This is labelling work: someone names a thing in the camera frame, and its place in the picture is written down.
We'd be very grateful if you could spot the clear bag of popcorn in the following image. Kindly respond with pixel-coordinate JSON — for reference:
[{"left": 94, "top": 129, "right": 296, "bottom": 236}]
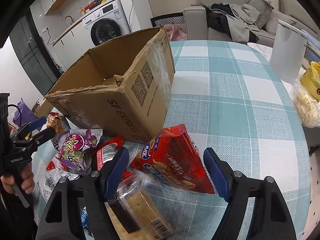
[{"left": 291, "top": 82, "right": 319, "bottom": 128}]

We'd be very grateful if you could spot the purple snack bag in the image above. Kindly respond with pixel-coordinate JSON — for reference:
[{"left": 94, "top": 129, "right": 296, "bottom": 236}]
[{"left": 55, "top": 128, "right": 103, "bottom": 172}]

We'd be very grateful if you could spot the pink plastic bag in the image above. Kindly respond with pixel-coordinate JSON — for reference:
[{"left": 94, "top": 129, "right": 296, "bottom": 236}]
[{"left": 164, "top": 24, "right": 188, "bottom": 41}]

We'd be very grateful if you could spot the clear packed biscuit sandwich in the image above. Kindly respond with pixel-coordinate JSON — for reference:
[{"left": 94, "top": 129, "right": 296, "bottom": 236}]
[{"left": 106, "top": 175, "right": 178, "bottom": 239}]

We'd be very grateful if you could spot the red triangular snack bag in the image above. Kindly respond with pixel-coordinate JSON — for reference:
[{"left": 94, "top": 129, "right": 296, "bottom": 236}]
[{"left": 130, "top": 124, "right": 215, "bottom": 194}]

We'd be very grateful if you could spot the black patterned basket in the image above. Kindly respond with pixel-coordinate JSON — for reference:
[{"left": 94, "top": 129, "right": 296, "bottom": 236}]
[{"left": 150, "top": 12, "right": 185, "bottom": 27}]

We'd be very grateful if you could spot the small noodle snack bag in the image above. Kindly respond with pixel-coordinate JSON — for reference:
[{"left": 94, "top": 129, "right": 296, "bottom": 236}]
[{"left": 46, "top": 112, "right": 71, "bottom": 151}]

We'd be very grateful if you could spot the red white small packet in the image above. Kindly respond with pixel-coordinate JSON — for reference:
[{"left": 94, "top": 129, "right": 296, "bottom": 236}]
[{"left": 92, "top": 136, "right": 124, "bottom": 171}]

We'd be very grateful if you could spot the pile of grey clothes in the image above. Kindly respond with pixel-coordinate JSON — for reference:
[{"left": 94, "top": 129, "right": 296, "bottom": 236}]
[{"left": 204, "top": 3, "right": 260, "bottom": 43}]

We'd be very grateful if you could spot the brown cardboard box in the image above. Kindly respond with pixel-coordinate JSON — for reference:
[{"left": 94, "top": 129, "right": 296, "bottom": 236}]
[{"left": 46, "top": 27, "right": 175, "bottom": 144}]

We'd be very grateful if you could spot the grey cushion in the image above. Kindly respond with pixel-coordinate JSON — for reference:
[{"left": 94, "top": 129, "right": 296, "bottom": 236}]
[{"left": 247, "top": 0, "right": 297, "bottom": 35}]

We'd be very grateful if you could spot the white cylindrical appliance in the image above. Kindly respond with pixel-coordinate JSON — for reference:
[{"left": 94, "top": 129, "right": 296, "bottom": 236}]
[{"left": 269, "top": 20, "right": 308, "bottom": 83}]

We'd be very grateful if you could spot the grey sofa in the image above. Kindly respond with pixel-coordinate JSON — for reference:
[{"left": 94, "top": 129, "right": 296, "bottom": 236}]
[{"left": 183, "top": 0, "right": 319, "bottom": 47}]

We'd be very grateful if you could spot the small cardboard box on floor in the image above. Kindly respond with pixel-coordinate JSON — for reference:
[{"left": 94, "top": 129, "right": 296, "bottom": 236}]
[{"left": 31, "top": 98, "right": 54, "bottom": 118}]

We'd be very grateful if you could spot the left hand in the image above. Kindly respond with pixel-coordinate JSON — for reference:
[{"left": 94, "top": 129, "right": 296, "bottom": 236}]
[{"left": 1, "top": 163, "right": 35, "bottom": 195}]

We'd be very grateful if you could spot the white washing machine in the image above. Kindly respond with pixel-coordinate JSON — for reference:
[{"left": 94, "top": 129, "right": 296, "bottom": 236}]
[{"left": 82, "top": 0, "right": 131, "bottom": 46}]

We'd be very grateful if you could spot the checked teal tablecloth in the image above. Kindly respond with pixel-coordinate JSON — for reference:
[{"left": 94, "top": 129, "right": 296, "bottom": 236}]
[{"left": 32, "top": 39, "right": 312, "bottom": 240}]

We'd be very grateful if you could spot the yellow plastic bag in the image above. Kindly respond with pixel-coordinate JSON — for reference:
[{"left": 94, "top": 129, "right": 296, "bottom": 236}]
[{"left": 300, "top": 61, "right": 320, "bottom": 101}]

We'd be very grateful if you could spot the blue snack packet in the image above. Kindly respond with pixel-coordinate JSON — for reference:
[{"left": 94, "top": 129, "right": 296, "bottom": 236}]
[{"left": 80, "top": 207, "right": 94, "bottom": 239}]

